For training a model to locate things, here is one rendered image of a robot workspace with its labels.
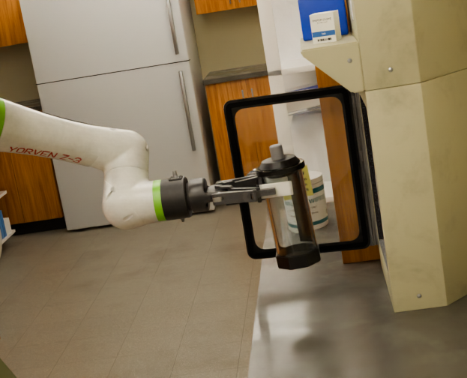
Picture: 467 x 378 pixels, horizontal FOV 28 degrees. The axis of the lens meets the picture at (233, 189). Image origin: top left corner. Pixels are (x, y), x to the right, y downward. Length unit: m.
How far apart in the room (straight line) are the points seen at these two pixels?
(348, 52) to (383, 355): 0.59
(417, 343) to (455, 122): 0.46
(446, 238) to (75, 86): 5.24
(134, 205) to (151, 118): 4.88
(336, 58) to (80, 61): 5.17
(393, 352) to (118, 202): 0.67
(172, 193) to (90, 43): 4.94
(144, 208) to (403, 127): 0.58
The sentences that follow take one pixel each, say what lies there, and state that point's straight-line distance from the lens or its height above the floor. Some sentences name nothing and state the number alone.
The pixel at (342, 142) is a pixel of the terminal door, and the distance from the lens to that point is 2.23.
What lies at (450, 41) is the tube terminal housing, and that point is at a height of 1.47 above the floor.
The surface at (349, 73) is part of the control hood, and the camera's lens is 1.89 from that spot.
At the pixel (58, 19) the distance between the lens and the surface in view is 6.98.
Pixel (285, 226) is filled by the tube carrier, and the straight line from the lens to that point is 2.04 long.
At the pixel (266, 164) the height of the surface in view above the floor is 1.27.
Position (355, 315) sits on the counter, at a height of 0.94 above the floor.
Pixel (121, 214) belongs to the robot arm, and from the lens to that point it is 2.06.
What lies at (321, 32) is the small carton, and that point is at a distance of 1.97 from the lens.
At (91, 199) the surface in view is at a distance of 7.13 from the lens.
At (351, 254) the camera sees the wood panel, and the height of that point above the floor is 0.96.
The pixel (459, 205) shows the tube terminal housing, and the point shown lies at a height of 1.14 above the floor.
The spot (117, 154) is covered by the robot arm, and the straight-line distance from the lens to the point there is 2.10.
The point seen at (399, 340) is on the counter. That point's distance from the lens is 1.88.
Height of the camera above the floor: 1.67
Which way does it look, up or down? 13 degrees down
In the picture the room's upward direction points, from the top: 9 degrees counter-clockwise
